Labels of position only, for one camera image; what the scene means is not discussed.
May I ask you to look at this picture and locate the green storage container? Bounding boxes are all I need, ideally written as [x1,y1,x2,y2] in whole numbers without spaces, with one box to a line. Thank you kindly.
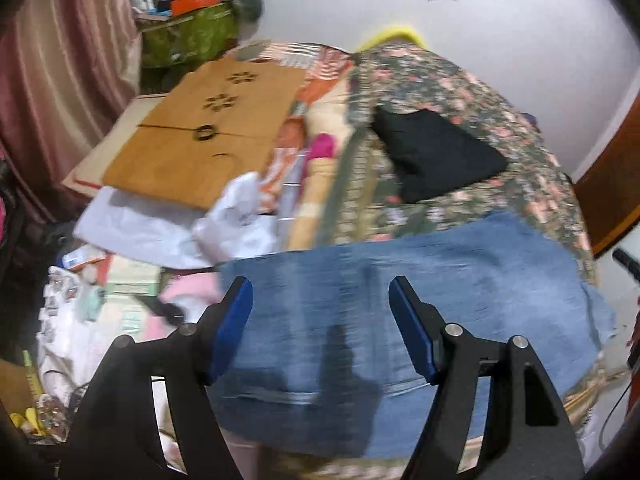
[137,2,238,68]

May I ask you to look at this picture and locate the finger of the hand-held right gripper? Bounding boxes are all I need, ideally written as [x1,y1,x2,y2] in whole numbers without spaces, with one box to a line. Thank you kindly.
[612,247,640,281]

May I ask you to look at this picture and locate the floral blanket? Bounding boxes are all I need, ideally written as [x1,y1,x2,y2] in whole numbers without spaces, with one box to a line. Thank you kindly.
[285,42,616,480]

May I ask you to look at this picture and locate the brown wooden folding board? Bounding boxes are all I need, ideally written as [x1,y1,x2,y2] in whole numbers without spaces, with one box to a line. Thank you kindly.
[101,55,307,211]

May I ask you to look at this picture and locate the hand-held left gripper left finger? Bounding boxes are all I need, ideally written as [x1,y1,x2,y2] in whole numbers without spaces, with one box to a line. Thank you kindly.
[59,276,254,480]

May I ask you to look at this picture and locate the striped brown curtain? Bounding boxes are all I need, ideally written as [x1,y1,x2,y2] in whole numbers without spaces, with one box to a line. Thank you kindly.
[0,0,146,226]

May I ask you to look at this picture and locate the white patterned cloth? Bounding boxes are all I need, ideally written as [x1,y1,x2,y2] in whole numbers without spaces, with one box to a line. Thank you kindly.
[37,265,103,361]

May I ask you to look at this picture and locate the white sheet cloth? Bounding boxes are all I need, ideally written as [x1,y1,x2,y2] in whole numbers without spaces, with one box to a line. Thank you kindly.
[74,186,216,270]

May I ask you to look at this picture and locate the red box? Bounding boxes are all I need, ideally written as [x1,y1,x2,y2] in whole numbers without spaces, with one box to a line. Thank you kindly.
[170,0,221,16]

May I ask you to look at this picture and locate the white plastic bag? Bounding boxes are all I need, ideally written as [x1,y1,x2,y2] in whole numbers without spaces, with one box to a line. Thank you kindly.
[192,172,281,266]

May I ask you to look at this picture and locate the blue denim pants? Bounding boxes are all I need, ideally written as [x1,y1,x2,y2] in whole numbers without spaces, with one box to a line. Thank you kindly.
[207,210,618,461]

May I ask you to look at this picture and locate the orange striped quilt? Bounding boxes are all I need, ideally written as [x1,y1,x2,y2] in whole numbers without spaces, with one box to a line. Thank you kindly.
[225,42,356,251]

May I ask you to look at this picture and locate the beige flat board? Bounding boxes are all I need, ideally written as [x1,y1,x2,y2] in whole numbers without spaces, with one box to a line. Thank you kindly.
[62,92,171,191]

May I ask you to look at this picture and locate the pink cloth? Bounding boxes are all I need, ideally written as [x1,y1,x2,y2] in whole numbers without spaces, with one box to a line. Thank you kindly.
[160,272,223,321]

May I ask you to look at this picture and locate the yellow curved bed frame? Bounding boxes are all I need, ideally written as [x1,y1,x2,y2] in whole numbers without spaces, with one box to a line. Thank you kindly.
[355,22,431,53]

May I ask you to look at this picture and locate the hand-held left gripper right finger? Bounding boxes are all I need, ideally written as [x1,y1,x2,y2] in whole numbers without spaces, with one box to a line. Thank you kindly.
[388,276,586,480]

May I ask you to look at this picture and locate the black folded cloth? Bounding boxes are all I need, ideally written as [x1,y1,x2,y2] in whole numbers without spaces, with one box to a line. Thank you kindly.
[372,107,510,204]

